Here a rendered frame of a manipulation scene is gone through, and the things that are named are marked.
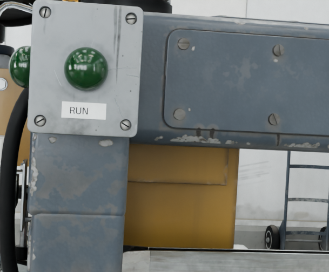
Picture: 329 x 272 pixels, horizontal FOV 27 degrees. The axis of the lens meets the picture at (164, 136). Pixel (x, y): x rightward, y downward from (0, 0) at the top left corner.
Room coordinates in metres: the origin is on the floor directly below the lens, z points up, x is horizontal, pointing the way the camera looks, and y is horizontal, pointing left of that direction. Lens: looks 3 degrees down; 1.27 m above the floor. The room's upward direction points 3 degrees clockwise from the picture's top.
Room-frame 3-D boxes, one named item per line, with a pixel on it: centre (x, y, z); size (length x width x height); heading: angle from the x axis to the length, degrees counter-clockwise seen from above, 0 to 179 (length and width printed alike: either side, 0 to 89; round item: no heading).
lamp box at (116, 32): (0.48, 0.06, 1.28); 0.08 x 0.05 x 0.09; 99
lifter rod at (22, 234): (0.77, 0.15, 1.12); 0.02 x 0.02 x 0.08
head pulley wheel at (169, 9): (0.67, 0.04, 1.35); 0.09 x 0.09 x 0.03
